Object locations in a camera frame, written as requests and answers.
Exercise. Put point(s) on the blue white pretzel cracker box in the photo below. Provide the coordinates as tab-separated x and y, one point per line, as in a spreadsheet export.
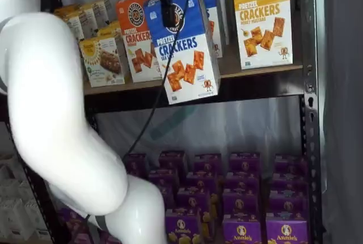
211	5
190	56

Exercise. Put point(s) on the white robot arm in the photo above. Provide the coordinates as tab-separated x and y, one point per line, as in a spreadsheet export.
42	85

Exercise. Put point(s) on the orange cheddar pretzel cracker box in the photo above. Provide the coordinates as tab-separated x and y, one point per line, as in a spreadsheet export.
139	42

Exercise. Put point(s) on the wooden shelf board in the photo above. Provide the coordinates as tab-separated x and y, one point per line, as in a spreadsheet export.
231	68

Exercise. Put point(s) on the yellow honey mustard cracker box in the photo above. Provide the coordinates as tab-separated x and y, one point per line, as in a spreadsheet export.
263	28

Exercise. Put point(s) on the purple Annie's snack box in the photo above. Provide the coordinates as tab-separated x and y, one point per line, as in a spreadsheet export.
241	202
201	180
168	197
136	164
172	160
287	231
288	180
83	238
193	200
244	163
290	162
183	229
242	232
163	178
287	202
241	183
71	218
207	162

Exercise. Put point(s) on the yellow snack boxes at back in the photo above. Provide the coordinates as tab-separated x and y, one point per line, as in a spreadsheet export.
97	14

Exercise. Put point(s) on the white carton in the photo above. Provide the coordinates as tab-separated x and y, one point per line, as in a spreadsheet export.
14	218
36	218
10	189

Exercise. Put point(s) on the black metal shelf frame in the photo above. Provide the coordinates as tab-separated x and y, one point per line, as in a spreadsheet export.
255	85

